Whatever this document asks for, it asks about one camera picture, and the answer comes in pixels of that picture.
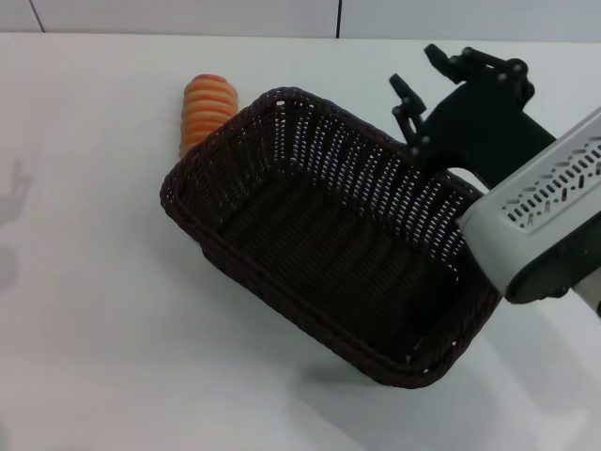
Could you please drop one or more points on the grey wrist camera black face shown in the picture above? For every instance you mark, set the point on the grey wrist camera black face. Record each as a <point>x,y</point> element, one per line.
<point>540,211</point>

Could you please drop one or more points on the orange striped bread roll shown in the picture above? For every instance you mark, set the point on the orange striped bread roll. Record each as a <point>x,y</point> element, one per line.
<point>206,105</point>

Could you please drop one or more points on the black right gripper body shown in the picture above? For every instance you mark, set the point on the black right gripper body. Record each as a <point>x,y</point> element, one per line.
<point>483,131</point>

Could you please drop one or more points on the dark brown woven basket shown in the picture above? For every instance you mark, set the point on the dark brown woven basket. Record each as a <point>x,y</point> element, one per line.
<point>328,253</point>

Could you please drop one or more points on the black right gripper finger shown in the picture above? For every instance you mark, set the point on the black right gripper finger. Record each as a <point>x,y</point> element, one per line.
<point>483,63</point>
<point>408,110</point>

